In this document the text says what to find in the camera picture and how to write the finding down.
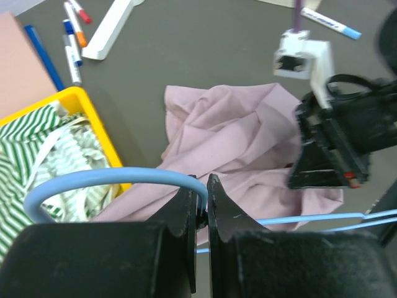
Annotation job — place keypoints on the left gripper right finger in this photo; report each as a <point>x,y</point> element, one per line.
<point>248,260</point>

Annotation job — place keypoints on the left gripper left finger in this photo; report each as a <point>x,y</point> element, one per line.
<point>154,258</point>

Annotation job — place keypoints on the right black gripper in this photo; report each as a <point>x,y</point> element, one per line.
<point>336,144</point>

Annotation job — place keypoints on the lilac tank top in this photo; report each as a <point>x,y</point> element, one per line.
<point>248,137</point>

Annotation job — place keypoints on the green white striped garment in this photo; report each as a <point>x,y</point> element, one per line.
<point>41,145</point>

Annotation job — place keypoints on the light blue marker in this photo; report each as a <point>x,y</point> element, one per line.
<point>330,23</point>

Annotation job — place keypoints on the yellow plastic bin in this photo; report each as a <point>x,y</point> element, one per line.
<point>75,100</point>

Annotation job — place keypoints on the grey cap marker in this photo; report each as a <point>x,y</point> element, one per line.
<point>73,68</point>

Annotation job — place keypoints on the blue pen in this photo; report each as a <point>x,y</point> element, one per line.
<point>44,56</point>

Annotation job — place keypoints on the pink board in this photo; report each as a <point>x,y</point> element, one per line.
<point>24,79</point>

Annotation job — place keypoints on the metal clothes rack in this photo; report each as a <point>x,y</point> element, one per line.
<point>108,30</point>

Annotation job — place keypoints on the orange cap marker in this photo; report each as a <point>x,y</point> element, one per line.
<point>75,24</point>

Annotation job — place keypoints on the blue cap marker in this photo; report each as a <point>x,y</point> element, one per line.
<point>73,42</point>

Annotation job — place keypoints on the red cap marker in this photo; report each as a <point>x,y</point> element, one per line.
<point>80,11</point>

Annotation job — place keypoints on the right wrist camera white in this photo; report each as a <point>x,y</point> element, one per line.
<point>300,57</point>

